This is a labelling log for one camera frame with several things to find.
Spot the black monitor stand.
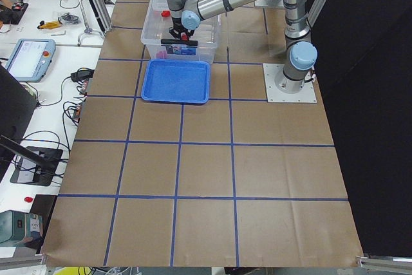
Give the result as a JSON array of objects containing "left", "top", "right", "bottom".
[{"left": 1, "top": 135, "right": 63, "bottom": 187}]

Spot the teach pendant tablet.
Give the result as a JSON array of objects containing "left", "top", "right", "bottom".
[{"left": 5, "top": 39, "right": 56, "bottom": 82}]

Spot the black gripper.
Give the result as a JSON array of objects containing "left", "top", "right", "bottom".
[{"left": 169, "top": 23, "right": 194, "bottom": 40}]

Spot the blue plastic tray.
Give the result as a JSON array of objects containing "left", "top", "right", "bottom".
[{"left": 141, "top": 59, "right": 211, "bottom": 104}]

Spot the black box latch handle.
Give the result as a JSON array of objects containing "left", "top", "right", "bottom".
[{"left": 160, "top": 39, "right": 198, "bottom": 46}]

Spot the clear plastic storage box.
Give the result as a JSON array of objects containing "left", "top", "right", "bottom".
[{"left": 140, "top": 4, "right": 222, "bottom": 65}]

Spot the green device box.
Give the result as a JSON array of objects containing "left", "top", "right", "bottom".
[{"left": 1, "top": 210, "right": 43, "bottom": 247}]

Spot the red block in box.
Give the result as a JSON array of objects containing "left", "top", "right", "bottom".
[{"left": 161, "top": 10, "right": 171, "bottom": 17}]

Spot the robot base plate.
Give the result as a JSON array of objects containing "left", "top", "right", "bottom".
[{"left": 263, "top": 63, "right": 317, "bottom": 104}]

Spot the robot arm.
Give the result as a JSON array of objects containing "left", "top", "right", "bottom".
[{"left": 166, "top": 0, "right": 317, "bottom": 93}]

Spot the black power adapter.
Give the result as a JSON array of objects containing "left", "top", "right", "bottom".
[{"left": 70, "top": 68, "right": 95, "bottom": 82}]

